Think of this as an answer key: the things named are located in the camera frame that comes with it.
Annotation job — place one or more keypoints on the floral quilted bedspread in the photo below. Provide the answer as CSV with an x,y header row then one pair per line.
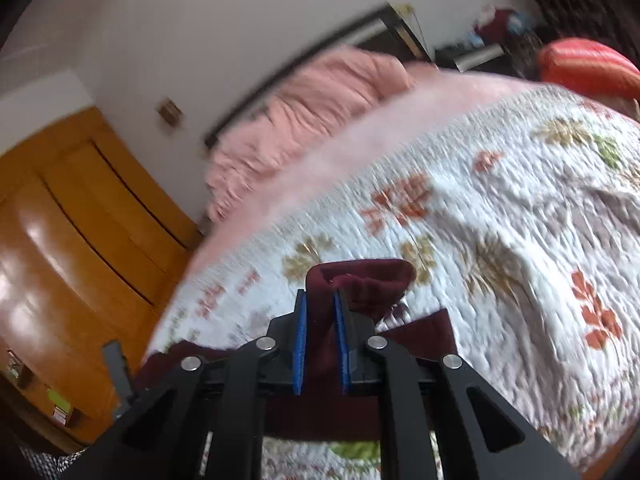
x,y
500,235

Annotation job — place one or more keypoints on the green red label box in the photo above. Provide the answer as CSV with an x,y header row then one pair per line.
x,y
61,405

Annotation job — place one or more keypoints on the tan wall socket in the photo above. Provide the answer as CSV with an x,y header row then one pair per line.
x,y
169,112

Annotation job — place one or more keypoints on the orange wooden wardrobe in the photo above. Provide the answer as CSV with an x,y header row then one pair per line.
x,y
75,260

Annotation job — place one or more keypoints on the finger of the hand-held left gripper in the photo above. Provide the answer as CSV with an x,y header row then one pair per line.
x,y
117,370

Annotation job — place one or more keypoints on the crumpled pink duvet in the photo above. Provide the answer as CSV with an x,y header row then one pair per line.
x,y
310,105

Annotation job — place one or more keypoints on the dark nightstand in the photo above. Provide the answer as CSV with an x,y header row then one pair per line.
x,y
475,57

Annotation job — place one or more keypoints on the dark curtain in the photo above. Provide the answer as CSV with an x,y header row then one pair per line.
x,y
590,0

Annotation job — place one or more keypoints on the orange striped pillow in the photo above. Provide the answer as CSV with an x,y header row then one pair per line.
x,y
590,67

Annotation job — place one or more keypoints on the dark red cloth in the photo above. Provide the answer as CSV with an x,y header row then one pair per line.
x,y
495,25

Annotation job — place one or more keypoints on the maroon pants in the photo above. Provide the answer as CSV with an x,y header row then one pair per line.
x,y
370,282

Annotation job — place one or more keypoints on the dark wooden headboard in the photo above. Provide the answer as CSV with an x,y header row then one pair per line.
x,y
395,20

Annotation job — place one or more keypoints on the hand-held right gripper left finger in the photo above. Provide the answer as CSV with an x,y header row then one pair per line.
x,y
299,350

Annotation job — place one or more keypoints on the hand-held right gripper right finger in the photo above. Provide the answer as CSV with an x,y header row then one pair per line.
x,y
343,350

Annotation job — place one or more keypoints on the pink bed sheet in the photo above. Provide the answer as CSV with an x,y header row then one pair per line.
x,y
325,160

